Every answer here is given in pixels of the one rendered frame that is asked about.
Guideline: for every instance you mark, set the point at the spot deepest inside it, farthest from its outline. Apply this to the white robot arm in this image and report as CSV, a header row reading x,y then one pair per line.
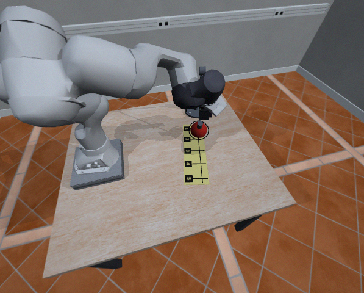
x,y
47,85

